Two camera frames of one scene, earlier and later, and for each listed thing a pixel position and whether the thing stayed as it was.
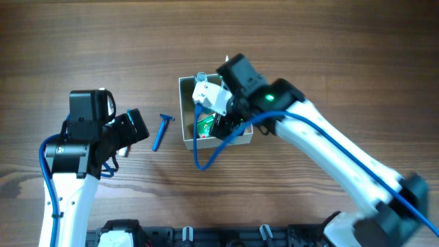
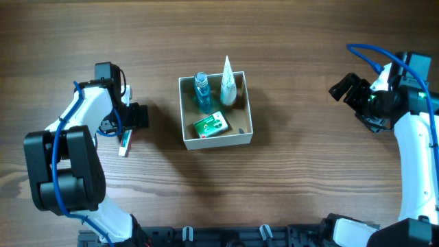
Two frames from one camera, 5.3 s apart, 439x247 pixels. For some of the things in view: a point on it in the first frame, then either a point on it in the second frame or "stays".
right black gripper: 226,123 → 359,88
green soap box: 204,126 stays
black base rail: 298,235 stays
